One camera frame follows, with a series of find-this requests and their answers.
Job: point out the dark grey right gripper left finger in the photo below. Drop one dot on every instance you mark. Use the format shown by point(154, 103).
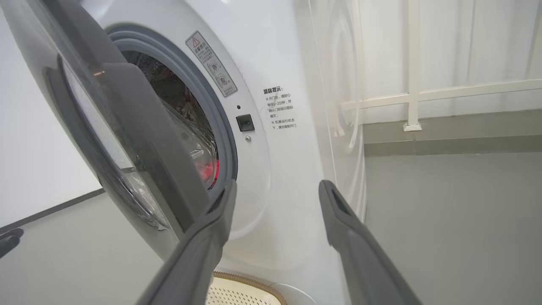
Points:
point(199, 254)

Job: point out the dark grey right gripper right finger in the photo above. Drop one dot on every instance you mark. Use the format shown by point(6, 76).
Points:
point(360, 262)

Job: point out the round glass washing machine door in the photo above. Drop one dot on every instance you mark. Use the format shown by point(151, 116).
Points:
point(127, 140)

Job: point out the cream perforated basket brown rim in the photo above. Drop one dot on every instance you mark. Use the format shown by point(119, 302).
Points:
point(237, 292)

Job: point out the white front-load washing machine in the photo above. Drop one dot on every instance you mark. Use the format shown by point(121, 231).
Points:
point(292, 169)

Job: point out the black door latch socket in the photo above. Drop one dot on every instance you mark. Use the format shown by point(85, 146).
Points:
point(245, 123)

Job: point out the grey warning sticker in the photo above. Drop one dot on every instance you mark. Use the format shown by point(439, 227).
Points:
point(211, 63)

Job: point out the white metal railing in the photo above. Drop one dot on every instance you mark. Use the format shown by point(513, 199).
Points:
point(413, 63)

